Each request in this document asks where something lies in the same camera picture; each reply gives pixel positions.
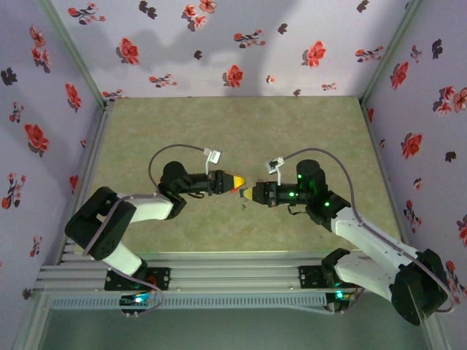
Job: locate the red padlock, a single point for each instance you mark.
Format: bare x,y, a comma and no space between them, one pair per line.
234,190

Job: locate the blue padlock key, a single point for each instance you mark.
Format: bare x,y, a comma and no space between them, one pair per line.
243,206

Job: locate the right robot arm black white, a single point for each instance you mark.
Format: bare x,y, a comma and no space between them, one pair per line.
372,237

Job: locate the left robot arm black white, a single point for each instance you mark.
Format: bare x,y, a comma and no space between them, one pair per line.
98,226

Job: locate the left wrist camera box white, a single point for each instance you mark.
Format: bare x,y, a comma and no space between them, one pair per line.
213,156

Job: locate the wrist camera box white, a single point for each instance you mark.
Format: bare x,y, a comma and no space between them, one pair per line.
273,166
213,156

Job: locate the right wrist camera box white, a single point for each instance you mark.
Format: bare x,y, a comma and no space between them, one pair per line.
273,166

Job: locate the aluminium mounting rail beam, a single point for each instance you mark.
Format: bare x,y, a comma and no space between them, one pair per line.
233,273

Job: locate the aluminium side rail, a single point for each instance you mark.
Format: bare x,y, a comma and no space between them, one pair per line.
370,127
100,131

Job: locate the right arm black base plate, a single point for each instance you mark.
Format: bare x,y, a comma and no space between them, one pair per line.
308,277

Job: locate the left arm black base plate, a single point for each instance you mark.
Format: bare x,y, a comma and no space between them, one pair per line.
162,279

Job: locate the aluminium corner post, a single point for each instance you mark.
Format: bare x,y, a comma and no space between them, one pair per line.
388,54
74,54

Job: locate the aluminium frame leg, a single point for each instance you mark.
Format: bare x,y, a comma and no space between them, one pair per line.
31,321
436,335

